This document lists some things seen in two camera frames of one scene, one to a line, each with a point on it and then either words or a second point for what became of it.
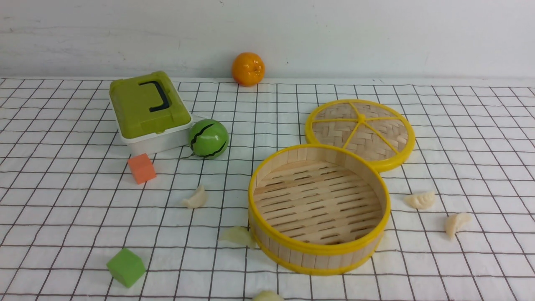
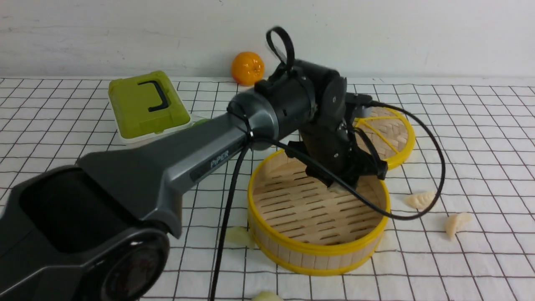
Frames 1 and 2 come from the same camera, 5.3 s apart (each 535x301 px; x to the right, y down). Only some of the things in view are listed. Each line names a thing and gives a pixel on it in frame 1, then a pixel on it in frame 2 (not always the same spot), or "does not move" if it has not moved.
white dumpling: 420,200 does not move
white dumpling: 199,198 to 334,187
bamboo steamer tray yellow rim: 318,209 does not move
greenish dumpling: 239,235 does not move
